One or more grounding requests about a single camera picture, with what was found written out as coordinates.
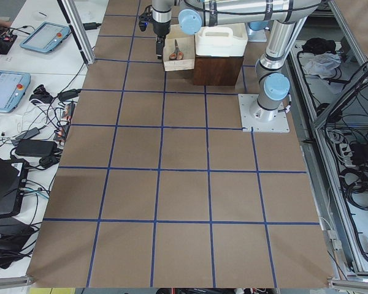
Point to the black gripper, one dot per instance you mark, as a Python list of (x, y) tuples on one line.
[(159, 27)]

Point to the grey orange scissors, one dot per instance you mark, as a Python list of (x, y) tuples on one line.
[(177, 54)]

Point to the light wooden drawer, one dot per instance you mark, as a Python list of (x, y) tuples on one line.
[(186, 45)]

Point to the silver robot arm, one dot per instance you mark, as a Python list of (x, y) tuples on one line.
[(285, 17)]

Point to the dark brown wooden cabinet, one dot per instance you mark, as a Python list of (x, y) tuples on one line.
[(216, 71)]

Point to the white plastic tray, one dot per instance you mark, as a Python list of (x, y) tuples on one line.
[(228, 40)]

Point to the blue teach pendant far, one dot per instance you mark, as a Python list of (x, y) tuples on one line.
[(46, 37)]

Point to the blue teach pendant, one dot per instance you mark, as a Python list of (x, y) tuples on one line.
[(13, 86), (46, 37)]

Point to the blue teach pendant near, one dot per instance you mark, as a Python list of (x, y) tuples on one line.
[(13, 86)]

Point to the white crumpled cloth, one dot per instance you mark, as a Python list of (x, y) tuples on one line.
[(323, 65)]

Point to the black power adapter brick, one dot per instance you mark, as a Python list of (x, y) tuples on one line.
[(35, 148)]

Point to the black monitor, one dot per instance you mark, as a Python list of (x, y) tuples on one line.
[(13, 176)]

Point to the aluminium frame post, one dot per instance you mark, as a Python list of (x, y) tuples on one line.
[(72, 18)]

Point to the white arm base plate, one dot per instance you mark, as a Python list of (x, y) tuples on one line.
[(256, 119)]

